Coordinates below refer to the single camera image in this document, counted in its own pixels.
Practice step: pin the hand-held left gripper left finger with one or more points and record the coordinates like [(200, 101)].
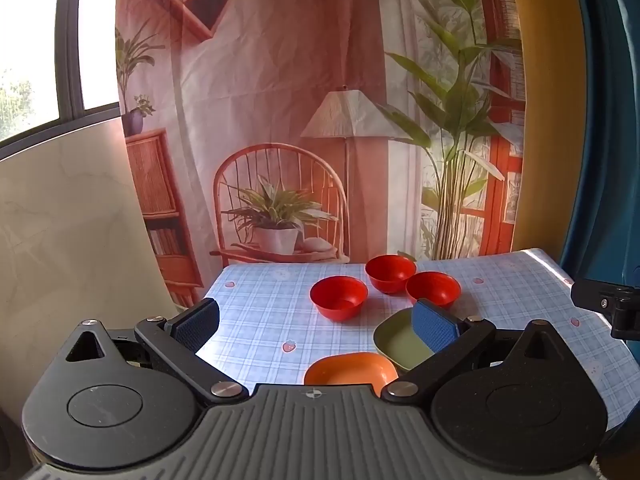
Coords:
[(195, 325)]

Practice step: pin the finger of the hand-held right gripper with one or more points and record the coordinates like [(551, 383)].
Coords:
[(607, 299)]

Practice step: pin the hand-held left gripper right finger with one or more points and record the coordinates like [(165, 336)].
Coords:
[(432, 327)]

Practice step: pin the red bowl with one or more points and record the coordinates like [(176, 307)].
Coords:
[(339, 297), (390, 272), (433, 287)]

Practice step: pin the green plate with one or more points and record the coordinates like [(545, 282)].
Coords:
[(400, 342)]

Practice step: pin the blue checked tablecloth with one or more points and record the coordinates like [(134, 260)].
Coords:
[(270, 305)]

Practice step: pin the orange plate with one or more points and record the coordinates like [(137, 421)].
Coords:
[(350, 370)]

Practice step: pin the blue curtain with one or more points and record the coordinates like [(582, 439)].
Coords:
[(607, 110)]

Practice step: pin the printed room scene backdrop cloth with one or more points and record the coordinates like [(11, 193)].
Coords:
[(300, 85)]

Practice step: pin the dark framed window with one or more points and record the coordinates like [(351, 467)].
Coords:
[(67, 35)]

